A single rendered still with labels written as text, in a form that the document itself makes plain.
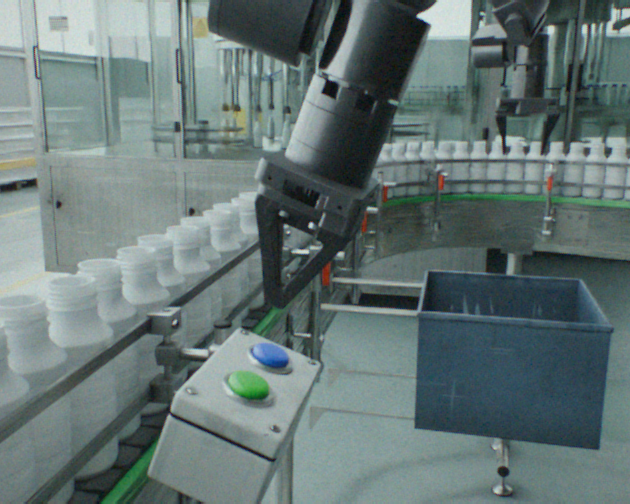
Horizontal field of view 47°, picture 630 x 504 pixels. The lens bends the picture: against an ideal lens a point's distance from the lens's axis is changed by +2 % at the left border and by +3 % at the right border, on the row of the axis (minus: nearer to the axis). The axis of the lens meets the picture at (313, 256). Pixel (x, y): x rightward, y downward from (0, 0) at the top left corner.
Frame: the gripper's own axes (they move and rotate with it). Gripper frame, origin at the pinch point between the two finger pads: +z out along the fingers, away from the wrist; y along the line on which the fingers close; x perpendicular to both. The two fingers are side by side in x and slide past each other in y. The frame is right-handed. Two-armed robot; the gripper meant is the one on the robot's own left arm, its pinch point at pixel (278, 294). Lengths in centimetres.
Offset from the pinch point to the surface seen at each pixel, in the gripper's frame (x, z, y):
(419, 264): 22, 79, -366
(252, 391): 0.9, 6.9, 1.0
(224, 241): -14.6, 11.0, -40.5
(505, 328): 28, 16, -74
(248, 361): -0.9, 7.8, -4.7
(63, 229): -195, 150, -365
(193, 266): -14.1, 11.3, -28.5
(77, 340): -14.3, 11.8, -4.1
